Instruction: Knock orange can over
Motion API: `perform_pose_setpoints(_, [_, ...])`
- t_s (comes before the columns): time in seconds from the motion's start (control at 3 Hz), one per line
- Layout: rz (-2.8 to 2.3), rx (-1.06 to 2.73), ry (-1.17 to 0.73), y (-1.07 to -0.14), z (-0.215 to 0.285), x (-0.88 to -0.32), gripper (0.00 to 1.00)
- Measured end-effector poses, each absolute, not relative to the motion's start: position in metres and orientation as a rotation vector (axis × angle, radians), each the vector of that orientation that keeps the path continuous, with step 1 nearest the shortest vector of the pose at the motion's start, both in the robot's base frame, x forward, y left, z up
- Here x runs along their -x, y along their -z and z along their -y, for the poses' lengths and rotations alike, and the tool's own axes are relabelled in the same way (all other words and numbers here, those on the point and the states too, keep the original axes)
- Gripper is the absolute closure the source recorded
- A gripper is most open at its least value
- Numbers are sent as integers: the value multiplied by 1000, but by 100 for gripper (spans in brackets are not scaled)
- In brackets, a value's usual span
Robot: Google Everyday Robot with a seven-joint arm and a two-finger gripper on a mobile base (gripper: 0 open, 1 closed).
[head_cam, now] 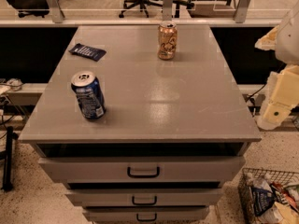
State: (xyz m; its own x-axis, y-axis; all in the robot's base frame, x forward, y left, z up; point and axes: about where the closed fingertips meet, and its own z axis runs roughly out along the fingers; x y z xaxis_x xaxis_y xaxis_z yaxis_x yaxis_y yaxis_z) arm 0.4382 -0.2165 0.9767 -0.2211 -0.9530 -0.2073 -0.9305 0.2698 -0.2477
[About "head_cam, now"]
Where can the drawer black handle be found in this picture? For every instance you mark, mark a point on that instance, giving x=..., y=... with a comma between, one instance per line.
x=146, y=217
x=136, y=173
x=144, y=201

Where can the blue soda can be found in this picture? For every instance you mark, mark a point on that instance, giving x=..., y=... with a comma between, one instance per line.
x=90, y=98

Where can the black office chair centre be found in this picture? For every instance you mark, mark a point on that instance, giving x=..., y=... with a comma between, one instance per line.
x=142, y=4

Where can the grey drawer cabinet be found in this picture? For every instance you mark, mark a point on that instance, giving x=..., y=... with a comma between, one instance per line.
x=185, y=116

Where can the dark blue snack packet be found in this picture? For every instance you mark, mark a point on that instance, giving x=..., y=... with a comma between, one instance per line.
x=87, y=52

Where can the orange soda can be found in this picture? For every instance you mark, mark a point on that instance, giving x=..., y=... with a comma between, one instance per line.
x=167, y=39

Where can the bottom drawer black handle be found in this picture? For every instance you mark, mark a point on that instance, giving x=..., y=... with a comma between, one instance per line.
x=146, y=217

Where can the top drawer black handle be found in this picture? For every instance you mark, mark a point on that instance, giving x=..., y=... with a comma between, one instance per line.
x=136, y=173

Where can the middle drawer black handle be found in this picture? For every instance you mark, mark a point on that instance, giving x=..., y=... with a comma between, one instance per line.
x=144, y=201

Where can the wire mesh basket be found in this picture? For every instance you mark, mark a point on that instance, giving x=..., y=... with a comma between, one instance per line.
x=245, y=193

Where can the snack bags in basket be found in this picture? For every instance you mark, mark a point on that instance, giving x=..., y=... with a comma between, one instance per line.
x=273, y=203

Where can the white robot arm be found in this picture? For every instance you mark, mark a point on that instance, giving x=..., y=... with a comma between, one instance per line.
x=287, y=46

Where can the black stand at left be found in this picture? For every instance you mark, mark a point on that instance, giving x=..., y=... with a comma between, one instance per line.
x=6, y=156

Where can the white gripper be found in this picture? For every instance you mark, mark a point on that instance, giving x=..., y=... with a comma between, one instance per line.
x=289, y=41

